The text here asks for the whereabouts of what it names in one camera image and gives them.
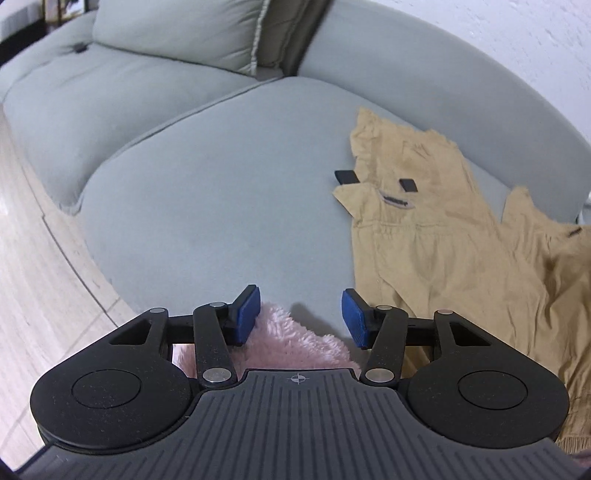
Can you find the brown throw pillow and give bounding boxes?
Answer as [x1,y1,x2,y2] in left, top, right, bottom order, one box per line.
[256,0,331,76]

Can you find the khaki tan trousers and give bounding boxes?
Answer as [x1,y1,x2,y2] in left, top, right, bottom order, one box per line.
[335,108,590,453]

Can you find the grey fabric sofa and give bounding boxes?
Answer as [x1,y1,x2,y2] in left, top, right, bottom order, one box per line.
[1,1,590,338]

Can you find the light grey throw pillow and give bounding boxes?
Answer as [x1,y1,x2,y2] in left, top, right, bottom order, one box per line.
[93,0,270,77]

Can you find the pink fluffy garment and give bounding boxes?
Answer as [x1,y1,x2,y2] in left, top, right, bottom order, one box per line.
[171,301,363,379]

